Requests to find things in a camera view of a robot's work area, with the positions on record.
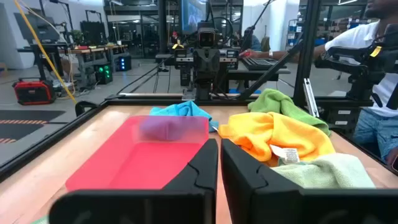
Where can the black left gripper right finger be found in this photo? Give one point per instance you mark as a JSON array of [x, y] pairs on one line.
[[264, 202]]

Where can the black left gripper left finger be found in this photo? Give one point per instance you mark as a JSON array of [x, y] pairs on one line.
[[186, 205]]

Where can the orange microfiber towel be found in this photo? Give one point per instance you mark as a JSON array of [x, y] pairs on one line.
[[280, 133]]

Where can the pale green teal-trimmed towel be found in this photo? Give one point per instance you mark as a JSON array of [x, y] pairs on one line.
[[329, 172]]

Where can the blue microfiber towel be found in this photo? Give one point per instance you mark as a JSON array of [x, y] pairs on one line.
[[183, 110]]

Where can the bright green microfiber towel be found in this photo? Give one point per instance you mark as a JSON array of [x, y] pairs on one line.
[[280, 102]]

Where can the sage green microfiber towel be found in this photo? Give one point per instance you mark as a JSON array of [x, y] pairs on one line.
[[40, 221]]

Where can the large display screen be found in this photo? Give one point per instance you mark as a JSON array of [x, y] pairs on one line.
[[192, 14]]

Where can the black keyboard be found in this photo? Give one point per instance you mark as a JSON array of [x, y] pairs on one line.
[[259, 63]]

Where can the red plastic tray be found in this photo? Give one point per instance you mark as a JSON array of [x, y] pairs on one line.
[[136, 165]]

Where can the computer tower with blue lights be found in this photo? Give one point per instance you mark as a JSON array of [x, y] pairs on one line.
[[123, 63]]

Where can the computer tower with green lights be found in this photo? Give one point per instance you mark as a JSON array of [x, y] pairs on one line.
[[104, 73]]

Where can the wooden workbench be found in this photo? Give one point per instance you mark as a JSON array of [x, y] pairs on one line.
[[93, 49]]

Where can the person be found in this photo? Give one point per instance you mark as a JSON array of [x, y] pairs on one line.
[[357, 35]]

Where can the black monitor on stand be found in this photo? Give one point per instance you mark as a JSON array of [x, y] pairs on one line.
[[37, 29]]

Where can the red and black portable box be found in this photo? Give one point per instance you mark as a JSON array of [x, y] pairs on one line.
[[32, 91]]

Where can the hazard-striped black floor mat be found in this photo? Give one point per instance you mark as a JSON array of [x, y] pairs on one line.
[[28, 115]]

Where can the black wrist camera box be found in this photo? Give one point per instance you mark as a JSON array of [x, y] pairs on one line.
[[206, 37]]

